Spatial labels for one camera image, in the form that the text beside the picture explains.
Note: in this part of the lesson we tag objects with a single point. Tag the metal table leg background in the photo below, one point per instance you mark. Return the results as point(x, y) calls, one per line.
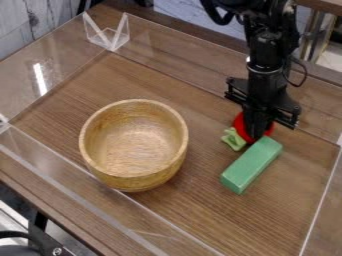
point(316, 35)

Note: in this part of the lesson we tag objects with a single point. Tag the clear acrylic corner bracket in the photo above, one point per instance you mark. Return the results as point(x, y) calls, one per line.
point(107, 38)

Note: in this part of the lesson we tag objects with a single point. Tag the round wooden bowl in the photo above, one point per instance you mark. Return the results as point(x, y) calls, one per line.
point(133, 143)

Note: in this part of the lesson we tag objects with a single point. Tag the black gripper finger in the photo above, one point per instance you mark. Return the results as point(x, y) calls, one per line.
point(258, 121)

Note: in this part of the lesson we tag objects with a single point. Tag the red knitted strawberry fruit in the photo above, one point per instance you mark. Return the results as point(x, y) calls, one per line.
point(236, 138)

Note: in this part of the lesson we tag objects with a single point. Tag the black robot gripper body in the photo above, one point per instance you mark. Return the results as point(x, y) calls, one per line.
point(264, 89)

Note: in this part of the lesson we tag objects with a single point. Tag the green rectangular block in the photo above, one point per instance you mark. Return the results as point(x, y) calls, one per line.
point(247, 167)

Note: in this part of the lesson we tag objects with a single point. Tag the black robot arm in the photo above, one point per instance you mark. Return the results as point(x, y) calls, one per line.
point(268, 21)

